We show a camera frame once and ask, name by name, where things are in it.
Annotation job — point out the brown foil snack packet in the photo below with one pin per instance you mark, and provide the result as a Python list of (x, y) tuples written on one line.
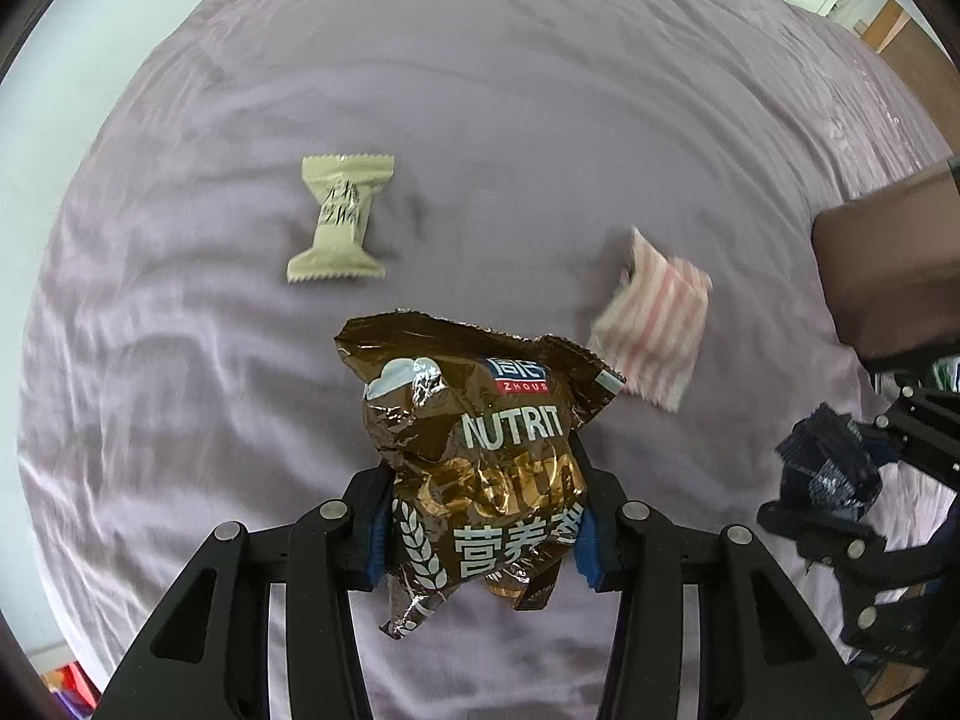
[(487, 465)]

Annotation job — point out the copper and black electric kettle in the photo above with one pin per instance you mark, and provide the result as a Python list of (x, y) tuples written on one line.
[(892, 270)]

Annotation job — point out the wooden board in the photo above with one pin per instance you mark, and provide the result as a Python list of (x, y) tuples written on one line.
[(896, 26)]

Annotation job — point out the beige wrapped candy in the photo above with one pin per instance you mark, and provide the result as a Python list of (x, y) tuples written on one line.
[(341, 217)]

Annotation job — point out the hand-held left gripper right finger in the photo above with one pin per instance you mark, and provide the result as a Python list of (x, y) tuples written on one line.
[(590, 549)]

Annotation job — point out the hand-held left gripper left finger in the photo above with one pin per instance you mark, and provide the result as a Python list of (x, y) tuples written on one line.
[(379, 540)]

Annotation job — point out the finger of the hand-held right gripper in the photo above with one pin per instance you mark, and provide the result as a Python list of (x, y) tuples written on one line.
[(930, 427), (862, 585)]

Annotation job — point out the red plastic item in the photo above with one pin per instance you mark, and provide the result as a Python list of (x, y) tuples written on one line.
[(71, 690)]

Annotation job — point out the dark navy snack packet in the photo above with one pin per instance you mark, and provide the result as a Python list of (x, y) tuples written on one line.
[(825, 465)]

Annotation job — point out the pink striped snack packet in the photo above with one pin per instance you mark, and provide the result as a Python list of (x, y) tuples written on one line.
[(656, 322)]

